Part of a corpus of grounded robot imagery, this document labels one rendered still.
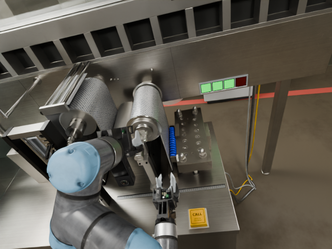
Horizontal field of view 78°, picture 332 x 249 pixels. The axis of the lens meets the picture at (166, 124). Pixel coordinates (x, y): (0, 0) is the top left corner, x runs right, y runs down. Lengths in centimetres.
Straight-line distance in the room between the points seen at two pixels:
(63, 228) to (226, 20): 92
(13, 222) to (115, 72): 94
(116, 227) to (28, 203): 111
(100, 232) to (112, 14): 84
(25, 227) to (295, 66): 157
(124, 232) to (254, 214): 170
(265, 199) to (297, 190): 29
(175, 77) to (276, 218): 142
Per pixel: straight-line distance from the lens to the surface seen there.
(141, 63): 105
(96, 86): 98
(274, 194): 209
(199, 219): 95
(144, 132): 83
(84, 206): 40
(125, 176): 55
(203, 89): 112
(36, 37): 115
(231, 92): 285
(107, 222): 36
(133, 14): 98
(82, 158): 34
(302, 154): 241
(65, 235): 41
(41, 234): 126
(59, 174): 37
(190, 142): 105
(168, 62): 104
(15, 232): 137
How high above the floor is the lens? 180
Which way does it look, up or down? 41 degrees down
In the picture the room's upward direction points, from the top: 16 degrees counter-clockwise
